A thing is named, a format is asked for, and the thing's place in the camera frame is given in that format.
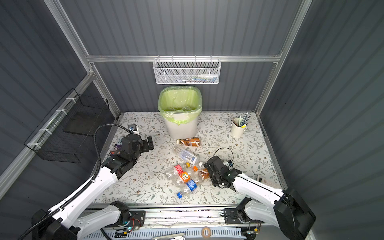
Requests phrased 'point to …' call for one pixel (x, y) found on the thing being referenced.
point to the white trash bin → (184, 130)
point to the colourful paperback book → (117, 148)
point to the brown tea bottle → (204, 173)
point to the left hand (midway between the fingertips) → (143, 138)
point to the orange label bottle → (184, 177)
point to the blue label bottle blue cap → (190, 185)
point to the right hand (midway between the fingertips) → (207, 169)
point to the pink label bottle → (174, 172)
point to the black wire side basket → (59, 139)
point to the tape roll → (206, 232)
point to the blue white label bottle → (185, 155)
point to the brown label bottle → (189, 142)
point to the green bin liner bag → (180, 104)
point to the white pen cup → (237, 131)
